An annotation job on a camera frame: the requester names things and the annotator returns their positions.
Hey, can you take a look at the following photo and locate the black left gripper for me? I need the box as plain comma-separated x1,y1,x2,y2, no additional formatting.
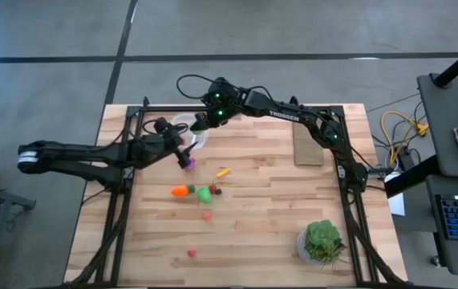
154,128,196,171

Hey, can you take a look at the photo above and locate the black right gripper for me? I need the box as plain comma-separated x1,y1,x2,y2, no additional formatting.
193,102,232,133

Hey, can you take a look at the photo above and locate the orange toy carrot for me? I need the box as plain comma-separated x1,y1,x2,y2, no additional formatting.
171,184,197,197

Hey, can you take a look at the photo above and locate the green leafy toy vegetable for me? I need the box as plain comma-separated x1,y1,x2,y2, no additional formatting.
197,186,213,205

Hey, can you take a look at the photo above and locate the clear plastic tupperware container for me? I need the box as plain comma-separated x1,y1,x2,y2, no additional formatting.
170,112,210,152

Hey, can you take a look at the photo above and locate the tan folded cloth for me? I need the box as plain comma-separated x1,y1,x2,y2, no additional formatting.
292,121,325,167

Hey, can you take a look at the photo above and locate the succulent in white pot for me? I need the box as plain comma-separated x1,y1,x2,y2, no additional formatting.
295,219,350,269

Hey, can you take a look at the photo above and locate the black power strip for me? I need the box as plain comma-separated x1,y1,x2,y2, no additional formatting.
396,147,417,172

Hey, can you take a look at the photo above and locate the white paper sheet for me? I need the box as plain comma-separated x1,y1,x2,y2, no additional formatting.
386,171,407,217

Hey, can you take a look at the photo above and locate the grey side desk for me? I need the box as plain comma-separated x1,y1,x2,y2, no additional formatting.
416,71,458,180

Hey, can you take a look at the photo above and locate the black aluminium table frame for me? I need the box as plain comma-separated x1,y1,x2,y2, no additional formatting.
63,96,414,289

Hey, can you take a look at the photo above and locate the yellow cable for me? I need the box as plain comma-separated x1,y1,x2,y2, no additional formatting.
380,111,430,165

